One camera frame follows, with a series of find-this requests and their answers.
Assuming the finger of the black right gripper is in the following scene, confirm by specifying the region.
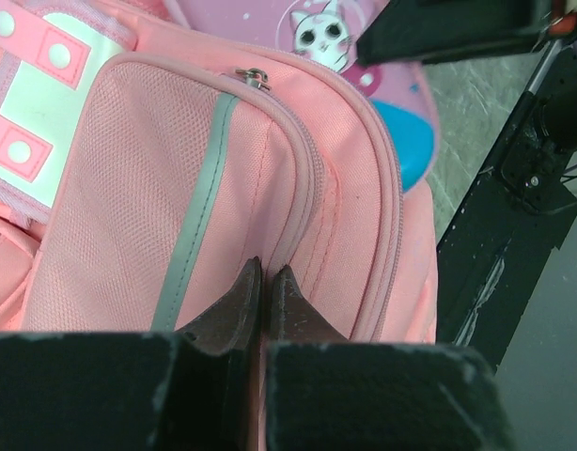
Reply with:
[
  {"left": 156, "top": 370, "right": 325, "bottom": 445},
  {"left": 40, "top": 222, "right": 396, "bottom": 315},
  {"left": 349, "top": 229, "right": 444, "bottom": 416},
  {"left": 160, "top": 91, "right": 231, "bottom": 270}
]
[{"left": 356, "top": 0, "right": 553, "bottom": 66}]

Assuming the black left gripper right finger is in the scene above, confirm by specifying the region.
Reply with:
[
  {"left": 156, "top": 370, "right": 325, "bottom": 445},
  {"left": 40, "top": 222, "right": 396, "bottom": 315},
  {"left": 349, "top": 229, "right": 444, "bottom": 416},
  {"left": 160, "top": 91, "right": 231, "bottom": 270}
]
[{"left": 269, "top": 265, "right": 348, "bottom": 343}]

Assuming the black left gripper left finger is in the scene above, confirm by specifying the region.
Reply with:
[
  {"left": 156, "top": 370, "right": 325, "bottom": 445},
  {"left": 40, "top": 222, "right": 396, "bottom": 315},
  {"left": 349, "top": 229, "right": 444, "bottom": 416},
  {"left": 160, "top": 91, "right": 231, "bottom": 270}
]
[{"left": 175, "top": 256, "right": 264, "bottom": 361}]

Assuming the pink blue pencil case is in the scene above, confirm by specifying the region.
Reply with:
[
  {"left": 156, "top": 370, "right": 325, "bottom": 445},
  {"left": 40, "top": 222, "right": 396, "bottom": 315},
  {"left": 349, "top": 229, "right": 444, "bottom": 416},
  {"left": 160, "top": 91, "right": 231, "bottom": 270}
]
[{"left": 164, "top": 0, "right": 437, "bottom": 191}]

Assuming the pink student backpack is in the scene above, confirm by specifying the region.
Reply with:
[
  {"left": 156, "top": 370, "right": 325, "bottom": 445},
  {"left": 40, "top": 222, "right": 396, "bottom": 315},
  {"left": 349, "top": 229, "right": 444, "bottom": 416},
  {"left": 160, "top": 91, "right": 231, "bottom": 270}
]
[{"left": 0, "top": 0, "right": 440, "bottom": 349}]

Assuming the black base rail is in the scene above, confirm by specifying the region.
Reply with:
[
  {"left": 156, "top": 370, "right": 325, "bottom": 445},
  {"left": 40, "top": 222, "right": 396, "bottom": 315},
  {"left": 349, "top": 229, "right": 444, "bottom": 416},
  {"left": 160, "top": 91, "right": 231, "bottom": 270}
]
[{"left": 436, "top": 0, "right": 577, "bottom": 372}]

